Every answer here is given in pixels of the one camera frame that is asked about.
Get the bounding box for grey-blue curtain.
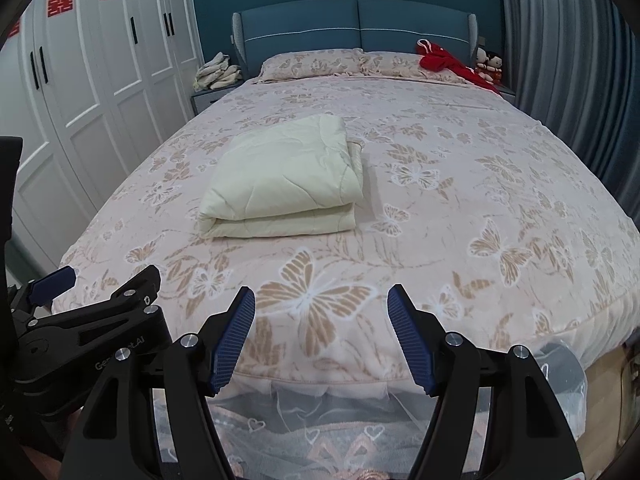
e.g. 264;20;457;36
502;0;639;220

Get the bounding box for small doll figures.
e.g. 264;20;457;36
475;47;502;84

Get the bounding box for red fabric item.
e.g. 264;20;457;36
416;39;498;93

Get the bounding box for floral pillow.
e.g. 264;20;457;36
254;48;463;84

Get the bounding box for stack of folded cloths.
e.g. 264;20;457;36
193;52;243;91

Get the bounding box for blue upholstered headboard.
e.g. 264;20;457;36
231;0;478;78

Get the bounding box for cream quilted padded garment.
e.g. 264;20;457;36
198;114;364;238

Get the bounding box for clear plastic storage bag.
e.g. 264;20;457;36
528;339;588;440

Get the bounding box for blue bedside table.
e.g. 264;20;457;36
190;81;243;115

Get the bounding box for white wardrobe with red decals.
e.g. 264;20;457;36
1;0;203;272

